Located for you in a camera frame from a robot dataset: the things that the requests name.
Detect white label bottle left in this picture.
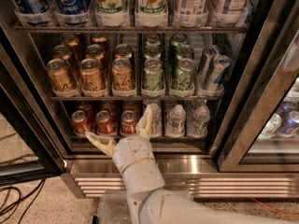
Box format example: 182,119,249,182
175,0,207,27

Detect blue can behind glass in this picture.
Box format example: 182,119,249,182
278,111,299,137

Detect silver blue can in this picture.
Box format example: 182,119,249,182
203,55,231,91
198,45,221,84

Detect green can back left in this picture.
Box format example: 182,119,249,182
145,34,161,46

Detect red can front middle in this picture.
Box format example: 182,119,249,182
96,110,116,134

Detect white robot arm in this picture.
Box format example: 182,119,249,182
85,106,297,224

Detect red can front left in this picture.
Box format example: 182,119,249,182
71,110,93,135

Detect clear plastic bin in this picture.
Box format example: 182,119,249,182
96,189,195,224

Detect green can back right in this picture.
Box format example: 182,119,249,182
169,34,188,60

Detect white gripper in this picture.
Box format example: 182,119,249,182
85,105,154,174

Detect orange floor cable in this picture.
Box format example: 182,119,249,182
250,197,299,217

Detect red can front right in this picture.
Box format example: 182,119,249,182
121,110,136,134

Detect green can front right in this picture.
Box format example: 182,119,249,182
171,58,196,91

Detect water bottle middle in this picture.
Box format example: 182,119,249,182
165,105,186,137

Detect red can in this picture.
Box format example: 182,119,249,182
121,110,136,134
71,110,93,135
96,110,116,134

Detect pepsi bottle right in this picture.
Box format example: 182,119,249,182
50,0,90,26

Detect pepsi bottle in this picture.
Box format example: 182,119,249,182
13,0,50,26
50,0,90,26

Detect open fridge door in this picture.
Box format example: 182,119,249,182
0,31,64,185

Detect silver blue can back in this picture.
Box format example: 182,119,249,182
198,45,221,84

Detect water bottle right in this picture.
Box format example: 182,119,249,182
188,105,210,138

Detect green can front left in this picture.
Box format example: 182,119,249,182
142,58,164,91

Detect water bottle left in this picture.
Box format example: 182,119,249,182
150,103,162,137

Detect orange can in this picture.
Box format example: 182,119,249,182
60,33,82,61
114,43,134,61
112,58,135,91
46,59,77,92
79,58,104,91
52,44,79,80
86,44,107,68
91,33,109,49

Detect black floor cables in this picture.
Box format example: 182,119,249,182
0,179,47,224

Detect silver can behind glass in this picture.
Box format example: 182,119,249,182
258,113,282,140

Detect pepsi bottle left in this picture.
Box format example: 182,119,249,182
13,0,50,26

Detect silver blue can front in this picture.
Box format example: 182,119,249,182
203,55,231,91

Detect white label bottle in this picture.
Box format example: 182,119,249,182
175,0,207,27
211,0,247,27

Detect green can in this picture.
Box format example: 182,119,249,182
145,34,161,46
171,58,196,91
176,45,193,61
142,58,164,91
144,45,162,60
169,34,188,60

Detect stainless steel fridge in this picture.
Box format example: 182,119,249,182
0,0,298,198

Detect white label bottle right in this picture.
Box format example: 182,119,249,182
211,0,247,27

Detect water bottle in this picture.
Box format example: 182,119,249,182
150,103,162,137
165,105,186,137
188,105,210,138

